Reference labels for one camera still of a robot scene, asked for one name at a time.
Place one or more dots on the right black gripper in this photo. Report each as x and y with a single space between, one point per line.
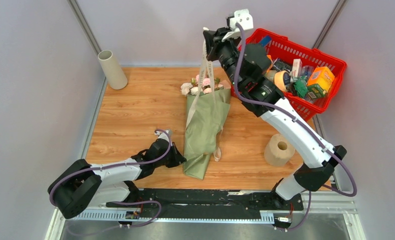
216 38

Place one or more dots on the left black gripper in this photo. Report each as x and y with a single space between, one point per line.
178 158

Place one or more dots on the cream printed ribbon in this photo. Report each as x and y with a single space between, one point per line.
206 71

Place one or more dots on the pink and white flower bunch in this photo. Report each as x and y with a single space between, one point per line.
191 88

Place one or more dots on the green wrapping paper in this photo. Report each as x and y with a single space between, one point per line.
203 131

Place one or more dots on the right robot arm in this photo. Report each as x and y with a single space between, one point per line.
246 69

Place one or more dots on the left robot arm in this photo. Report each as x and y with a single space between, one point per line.
83 185

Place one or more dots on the beige cylindrical vase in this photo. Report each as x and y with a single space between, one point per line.
113 71

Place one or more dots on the blue razor box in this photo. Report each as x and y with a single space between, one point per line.
265 41

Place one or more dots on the red plastic shopping basket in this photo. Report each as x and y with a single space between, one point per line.
280 47

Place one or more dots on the dark foil packet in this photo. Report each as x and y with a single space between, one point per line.
280 65

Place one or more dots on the beige masking tape roll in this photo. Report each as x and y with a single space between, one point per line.
282 79

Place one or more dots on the white small box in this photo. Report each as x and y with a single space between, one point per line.
296 69

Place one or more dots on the green crumpled packet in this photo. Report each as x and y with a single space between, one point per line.
300 87

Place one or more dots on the toilet paper roll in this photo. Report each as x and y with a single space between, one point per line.
278 151

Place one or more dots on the orange and green box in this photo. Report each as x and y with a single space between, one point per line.
320 82

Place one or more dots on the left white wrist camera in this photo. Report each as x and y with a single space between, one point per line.
164 134

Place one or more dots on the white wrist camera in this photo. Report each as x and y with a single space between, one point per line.
164 134
242 17

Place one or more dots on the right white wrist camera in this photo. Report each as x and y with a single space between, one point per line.
242 17

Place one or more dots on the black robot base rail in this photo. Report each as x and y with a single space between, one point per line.
209 204

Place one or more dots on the aluminium frame post right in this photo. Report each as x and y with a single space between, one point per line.
333 16

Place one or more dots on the aluminium frame post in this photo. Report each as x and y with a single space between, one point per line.
333 16
81 18

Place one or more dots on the aluminium frame post left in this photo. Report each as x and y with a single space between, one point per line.
81 18

